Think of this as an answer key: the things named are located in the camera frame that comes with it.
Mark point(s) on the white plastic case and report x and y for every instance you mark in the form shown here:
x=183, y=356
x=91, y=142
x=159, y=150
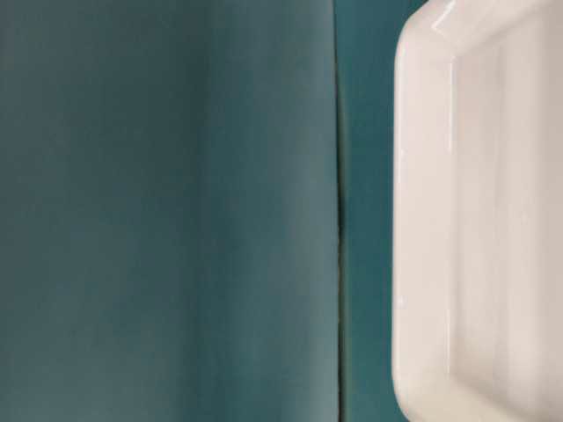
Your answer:
x=477, y=213

